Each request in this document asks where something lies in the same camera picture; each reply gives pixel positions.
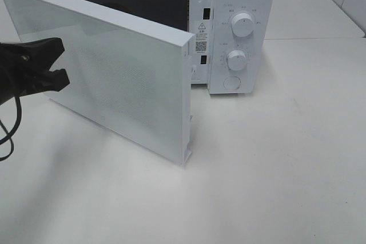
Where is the white microwave oven body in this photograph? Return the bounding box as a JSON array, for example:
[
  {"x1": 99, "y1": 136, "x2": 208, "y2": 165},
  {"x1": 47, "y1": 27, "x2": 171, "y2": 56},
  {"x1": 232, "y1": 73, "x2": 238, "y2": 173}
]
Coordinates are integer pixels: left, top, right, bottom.
[{"x1": 4, "y1": 0, "x2": 273, "y2": 94}]

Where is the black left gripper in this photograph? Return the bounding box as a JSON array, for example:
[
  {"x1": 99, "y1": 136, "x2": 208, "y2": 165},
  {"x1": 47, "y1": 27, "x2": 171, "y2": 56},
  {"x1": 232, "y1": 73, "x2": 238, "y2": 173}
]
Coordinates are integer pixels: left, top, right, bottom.
[{"x1": 1, "y1": 38, "x2": 70, "y2": 104}]

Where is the lower white round knob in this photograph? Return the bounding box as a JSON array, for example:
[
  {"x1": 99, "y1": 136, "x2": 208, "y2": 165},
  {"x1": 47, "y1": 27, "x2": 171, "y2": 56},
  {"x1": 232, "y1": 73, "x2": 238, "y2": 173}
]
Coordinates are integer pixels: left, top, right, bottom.
[{"x1": 226, "y1": 50, "x2": 248, "y2": 71}]

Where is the upper white round knob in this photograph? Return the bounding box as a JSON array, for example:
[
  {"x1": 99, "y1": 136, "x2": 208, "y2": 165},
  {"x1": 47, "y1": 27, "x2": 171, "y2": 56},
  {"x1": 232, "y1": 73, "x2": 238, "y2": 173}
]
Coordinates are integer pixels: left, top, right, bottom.
[{"x1": 230, "y1": 11, "x2": 254, "y2": 37}]

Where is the white round knob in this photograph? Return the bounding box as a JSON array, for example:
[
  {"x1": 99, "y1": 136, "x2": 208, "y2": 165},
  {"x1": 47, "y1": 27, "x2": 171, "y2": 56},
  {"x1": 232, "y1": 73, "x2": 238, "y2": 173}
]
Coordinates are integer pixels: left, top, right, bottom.
[
  {"x1": 230, "y1": 11, "x2": 254, "y2": 37},
  {"x1": 226, "y1": 50, "x2": 248, "y2": 71}
]

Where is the white warning label sticker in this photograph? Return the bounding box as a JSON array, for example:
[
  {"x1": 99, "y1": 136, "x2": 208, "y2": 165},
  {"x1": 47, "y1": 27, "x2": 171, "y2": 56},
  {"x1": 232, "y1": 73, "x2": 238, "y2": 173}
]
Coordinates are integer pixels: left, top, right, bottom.
[{"x1": 193, "y1": 21, "x2": 210, "y2": 54}]

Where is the round white door button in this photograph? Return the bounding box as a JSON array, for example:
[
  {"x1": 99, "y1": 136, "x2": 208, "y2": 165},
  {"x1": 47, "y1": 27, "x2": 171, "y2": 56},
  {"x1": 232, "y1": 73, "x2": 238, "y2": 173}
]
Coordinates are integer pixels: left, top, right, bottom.
[{"x1": 223, "y1": 77, "x2": 241, "y2": 90}]

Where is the white microwave door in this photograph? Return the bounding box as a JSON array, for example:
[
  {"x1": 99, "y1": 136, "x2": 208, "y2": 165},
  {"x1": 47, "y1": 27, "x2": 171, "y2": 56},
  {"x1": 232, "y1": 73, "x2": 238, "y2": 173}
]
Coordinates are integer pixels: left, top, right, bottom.
[{"x1": 3, "y1": 0, "x2": 193, "y2": 165}]

